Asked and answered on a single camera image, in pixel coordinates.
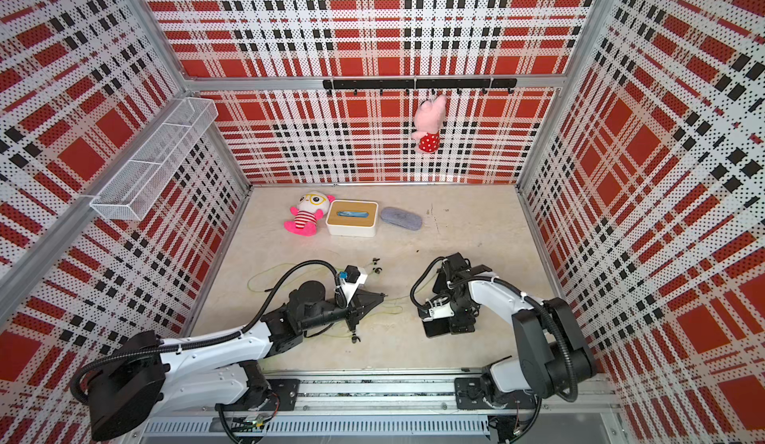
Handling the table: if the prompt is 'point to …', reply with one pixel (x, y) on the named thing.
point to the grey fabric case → (401, 218)
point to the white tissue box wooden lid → (352, 213)
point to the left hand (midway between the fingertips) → (384, 297)
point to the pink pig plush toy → (427, 119)
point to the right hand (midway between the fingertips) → (462, 312)
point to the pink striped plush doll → (310, 208)
